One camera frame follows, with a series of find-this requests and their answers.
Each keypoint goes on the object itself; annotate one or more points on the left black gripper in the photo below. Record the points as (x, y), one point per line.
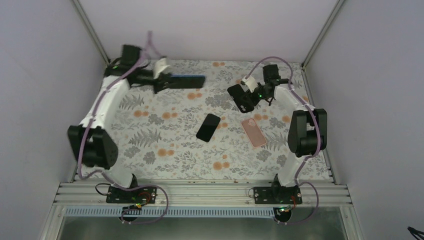
(161, 84)

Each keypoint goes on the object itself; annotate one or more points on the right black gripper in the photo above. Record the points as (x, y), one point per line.
(254, 98)

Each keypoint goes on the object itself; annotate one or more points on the blue edged smartphone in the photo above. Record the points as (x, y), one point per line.
(181, 82)

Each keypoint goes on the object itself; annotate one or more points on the pink phone case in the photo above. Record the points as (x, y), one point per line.
(253, 133)

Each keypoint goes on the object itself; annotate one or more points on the black smartphone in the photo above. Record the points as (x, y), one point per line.
(208, 127)

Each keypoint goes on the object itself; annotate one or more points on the black phone case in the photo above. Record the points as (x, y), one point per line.
(242, 99)

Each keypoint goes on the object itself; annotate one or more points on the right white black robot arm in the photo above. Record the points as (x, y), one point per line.
(307, 134)

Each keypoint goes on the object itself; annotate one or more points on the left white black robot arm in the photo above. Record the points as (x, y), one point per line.
(94, 149)

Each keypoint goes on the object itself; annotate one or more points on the floral patterned table mat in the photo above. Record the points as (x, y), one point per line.
(156, 133)

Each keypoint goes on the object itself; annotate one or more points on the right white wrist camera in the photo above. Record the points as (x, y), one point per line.
(250, 82)

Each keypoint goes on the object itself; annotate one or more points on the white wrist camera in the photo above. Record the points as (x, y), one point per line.
(160, 66)
(250, 82)

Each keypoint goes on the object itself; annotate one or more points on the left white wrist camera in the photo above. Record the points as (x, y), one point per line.
(160, 66)

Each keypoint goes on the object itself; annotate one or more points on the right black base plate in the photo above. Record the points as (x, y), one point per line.
(279, 195)

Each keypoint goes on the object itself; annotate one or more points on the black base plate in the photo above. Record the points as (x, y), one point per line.
(279, 195)
(145, 195)

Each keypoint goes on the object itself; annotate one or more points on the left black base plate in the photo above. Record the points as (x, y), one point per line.
(145, 195)

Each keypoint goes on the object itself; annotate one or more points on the aluminium frame rail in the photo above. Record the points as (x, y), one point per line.
(223, 193)

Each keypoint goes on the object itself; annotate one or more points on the slotted grey cable duct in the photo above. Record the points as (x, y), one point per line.
(172, 212)

